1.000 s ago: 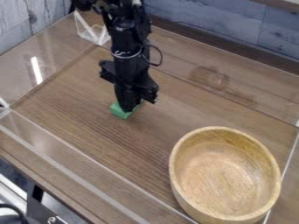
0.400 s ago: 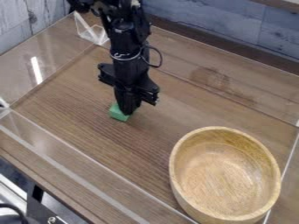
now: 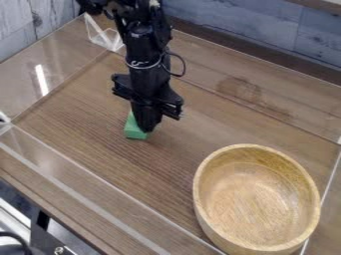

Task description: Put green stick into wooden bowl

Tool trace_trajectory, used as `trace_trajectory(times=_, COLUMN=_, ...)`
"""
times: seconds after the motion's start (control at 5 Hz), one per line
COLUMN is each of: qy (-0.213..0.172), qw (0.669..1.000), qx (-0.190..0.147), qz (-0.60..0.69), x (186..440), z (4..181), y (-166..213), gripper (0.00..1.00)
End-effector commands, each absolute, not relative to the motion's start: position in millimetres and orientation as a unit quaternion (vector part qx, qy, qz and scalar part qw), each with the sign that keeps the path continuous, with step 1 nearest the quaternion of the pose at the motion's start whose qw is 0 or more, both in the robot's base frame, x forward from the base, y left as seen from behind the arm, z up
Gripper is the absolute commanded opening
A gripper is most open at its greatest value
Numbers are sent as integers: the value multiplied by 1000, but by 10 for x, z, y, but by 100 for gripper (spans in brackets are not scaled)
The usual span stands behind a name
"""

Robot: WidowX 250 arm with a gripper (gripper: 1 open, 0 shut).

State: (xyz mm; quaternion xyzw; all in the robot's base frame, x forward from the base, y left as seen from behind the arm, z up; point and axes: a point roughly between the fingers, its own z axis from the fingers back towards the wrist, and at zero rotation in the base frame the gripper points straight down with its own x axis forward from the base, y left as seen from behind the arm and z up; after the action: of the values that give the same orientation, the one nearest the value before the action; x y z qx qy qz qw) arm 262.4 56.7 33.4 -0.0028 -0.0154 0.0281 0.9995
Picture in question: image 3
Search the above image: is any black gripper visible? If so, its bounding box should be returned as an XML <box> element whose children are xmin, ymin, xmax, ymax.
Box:
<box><xmin>112</xmin><ymin>66</ymin><xmax>183</xmax><ymax>132</ymax></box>

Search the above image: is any green rectangular block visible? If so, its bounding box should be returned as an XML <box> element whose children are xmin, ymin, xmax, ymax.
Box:
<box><xmin>124</xmin><ymin>113</ymin><xmax>149</xmax><ymax>139</ymax></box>

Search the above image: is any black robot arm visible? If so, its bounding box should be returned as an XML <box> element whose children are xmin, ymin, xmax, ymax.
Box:
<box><xmin>76</xmin><ymin>0</ymin><xmax>183</xmax><ymax>132</ymax></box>

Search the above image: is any wooden bowl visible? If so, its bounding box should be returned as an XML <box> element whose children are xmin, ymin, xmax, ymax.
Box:
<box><xmin>191</xmin><ymin>143</ymin><xmax>320</xmax><ymax>255</ymax></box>

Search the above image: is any clear acrylic corner bracket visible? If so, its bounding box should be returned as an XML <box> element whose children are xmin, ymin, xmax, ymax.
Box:
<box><xmin>84</xmin><ymin>13</ymin><xmax>124</xmax><ymax>52</ymax></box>

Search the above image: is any black table leg bracket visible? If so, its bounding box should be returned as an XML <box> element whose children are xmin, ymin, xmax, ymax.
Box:
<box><xmin>30</xmin><ymin>210</ymin><xmax>77</xmax><ymax>255</ymax></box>

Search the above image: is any black cable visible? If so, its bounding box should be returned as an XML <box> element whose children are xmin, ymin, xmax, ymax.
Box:
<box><xmin>0</xmin><ymin>229</ymin><xmax>34</xmax><ymax>255</ymax></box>

